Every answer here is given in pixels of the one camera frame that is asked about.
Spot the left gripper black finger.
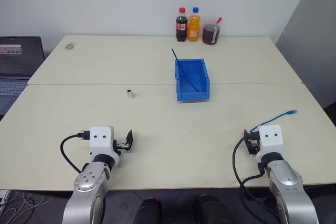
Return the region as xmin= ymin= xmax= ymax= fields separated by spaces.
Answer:
xmin=125 ymin=129 xmax=134 ymax=153

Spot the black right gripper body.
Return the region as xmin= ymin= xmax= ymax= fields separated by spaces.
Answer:
xmin=246 ymin=131 xmax=261 ymax=156

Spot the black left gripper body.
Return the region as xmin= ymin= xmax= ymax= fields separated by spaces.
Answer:
xmin=112 ymin=140 xmax=131 ymax=156

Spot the blue cable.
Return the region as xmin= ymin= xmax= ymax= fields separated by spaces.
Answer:
xmin=248 ymin=109 xmax=299 ymax=133

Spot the blue plastic storage bin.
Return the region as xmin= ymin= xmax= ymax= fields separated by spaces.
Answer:
xmin=174 ymin=58 xmax=212 ymax=103

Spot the dark rounded shape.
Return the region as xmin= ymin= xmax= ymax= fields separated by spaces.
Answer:
xmin=132 ymin=197 xmax=164 ymax=224
xmin=193 ymin=194 xmax=237 ymax=224

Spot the thin black stick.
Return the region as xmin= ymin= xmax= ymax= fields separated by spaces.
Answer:
xmin=171 ymin=48 xmax=198 ymax=92

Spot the orange soda bottle blue cap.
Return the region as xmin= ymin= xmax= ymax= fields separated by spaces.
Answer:
xmin=187 ymin=6 xmax=203 ymax=43

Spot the grey board panel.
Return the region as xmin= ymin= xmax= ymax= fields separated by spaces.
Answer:
xmin=274 ymin=0 xmax=336 ymax=128

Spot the cola bottle red cap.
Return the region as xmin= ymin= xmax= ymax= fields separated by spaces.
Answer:
xmin=175 ymin=7 xmax=189 ymax=43

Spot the grey open laptop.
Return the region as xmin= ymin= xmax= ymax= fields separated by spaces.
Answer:
xmin=0 ymin=36 xmax=46 ymax=116

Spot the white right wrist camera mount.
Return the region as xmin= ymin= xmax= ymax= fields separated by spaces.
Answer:
xmin=256 ymin=124 xmax=285 ymax=163

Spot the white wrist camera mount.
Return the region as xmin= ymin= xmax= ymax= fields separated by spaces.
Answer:
xmin=88 ymin=126 xmax=116 ymax=162
xmin=256 ymin=124 xmax=285 ymax=163

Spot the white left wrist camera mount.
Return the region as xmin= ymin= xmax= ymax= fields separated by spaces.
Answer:
xmin=88 ymin=126 xmax=116 ymax=162

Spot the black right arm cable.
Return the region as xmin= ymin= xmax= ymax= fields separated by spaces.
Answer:
xmin=232 ymin=136 xmax=289 ymax=224

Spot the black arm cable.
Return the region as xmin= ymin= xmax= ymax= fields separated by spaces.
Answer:
xmin=60 ymin=130 xmax=90 ymax=175
xmin=232 ymin=136 xmax=289 ymax=224

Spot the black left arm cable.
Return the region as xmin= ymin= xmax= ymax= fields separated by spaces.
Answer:
xmin=60 ymin=130 xmax=90 ymax=175

